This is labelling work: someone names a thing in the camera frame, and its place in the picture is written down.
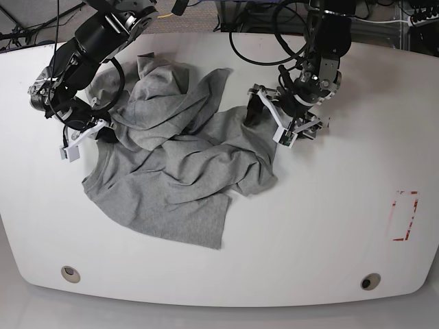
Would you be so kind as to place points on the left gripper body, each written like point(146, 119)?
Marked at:
point(306, 86)

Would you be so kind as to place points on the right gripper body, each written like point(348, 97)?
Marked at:
point(56, 95)

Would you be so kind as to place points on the grey T-shirt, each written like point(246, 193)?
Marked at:
point(176, 154)

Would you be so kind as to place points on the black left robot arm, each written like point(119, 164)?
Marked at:
point(327, 39)

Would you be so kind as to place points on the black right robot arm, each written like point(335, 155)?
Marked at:
point(74, 65)

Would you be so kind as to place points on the red tape rectangle marking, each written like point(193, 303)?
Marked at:
point(402, 215)

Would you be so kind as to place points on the white power strip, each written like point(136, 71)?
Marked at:
point(423, 15)

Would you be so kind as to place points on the left table grommet hole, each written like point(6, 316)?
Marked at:
point(70, 274)

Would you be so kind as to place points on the table grommet hole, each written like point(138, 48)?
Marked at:
point(70, 274)
point(370, 282)

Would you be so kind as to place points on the right table grommet hole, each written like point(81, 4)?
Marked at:
point(370, 282)

